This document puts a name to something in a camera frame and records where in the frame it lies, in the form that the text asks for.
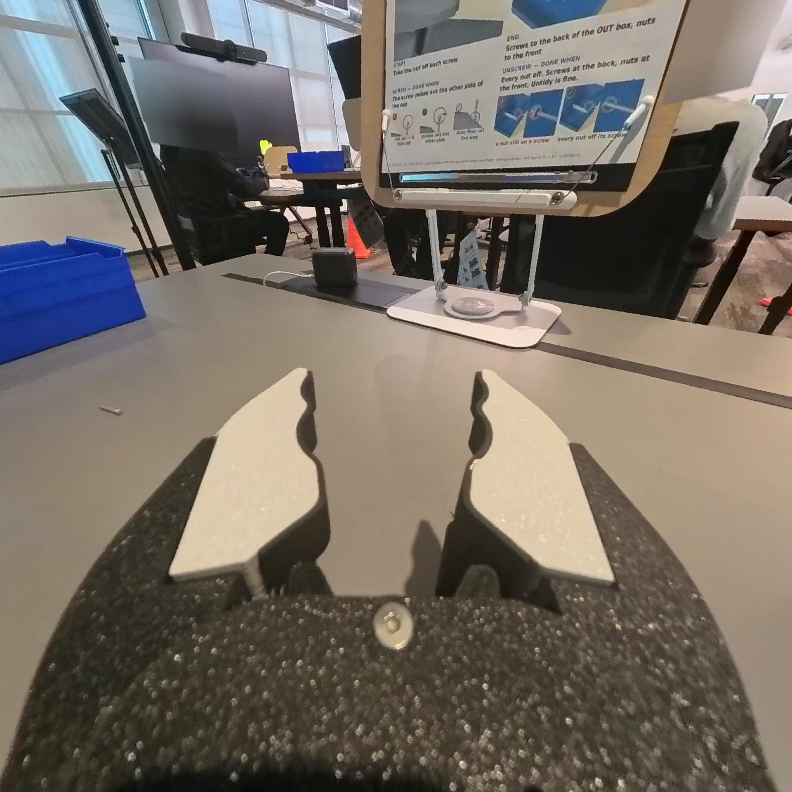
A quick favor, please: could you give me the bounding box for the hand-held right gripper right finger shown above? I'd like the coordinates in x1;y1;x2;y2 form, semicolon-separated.
435;369;617;600

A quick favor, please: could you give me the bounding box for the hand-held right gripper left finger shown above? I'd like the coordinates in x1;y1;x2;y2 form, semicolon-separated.
167;368;333;600

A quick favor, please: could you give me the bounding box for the blue plastic bin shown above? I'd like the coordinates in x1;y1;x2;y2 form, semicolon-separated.
0;236;148;366

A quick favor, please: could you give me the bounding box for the instruction sheet on stand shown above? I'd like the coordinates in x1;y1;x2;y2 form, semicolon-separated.
360;0;694;351

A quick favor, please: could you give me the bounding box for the black charger cube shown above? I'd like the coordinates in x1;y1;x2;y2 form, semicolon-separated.
311;247;360;289

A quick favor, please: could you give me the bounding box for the printed paper tag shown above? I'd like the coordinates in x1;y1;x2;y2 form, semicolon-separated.
457;224;491;290

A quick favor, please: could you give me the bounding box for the black mesh office chair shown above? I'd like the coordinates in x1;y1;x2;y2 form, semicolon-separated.
500;120;741;321

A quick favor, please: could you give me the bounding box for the orange traffic cone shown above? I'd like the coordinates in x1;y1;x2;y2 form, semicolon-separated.
344;217;373;262

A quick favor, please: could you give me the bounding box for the wooden desk with black legs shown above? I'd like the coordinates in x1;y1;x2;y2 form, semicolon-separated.
259;167;372;250

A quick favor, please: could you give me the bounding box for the blue bin on desk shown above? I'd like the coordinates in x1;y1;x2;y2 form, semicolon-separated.
286;150;345;174

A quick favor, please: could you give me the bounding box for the grey desk with dark legs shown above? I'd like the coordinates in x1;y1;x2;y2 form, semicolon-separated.
692;197;792;338

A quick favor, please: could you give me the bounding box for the large black monitor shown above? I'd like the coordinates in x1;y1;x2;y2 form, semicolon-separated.
136;36;302;163

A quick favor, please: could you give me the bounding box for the black tilted panel stand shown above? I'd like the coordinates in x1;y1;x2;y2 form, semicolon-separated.
58;88;171;279

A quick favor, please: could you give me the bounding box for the printed instruction sheet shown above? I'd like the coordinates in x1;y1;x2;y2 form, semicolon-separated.
382;0;691;169

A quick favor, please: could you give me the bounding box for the black angled monitor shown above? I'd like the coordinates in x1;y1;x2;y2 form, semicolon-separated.
327;34;365;101

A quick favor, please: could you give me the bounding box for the black webcam bar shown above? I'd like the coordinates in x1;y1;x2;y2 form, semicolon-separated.
179;31;269;64

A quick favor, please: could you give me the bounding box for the black pole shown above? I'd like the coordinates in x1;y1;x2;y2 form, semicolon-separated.
75;0;204;274

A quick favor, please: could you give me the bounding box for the black table cable channel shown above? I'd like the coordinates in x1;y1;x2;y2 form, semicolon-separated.
222;271;792;410

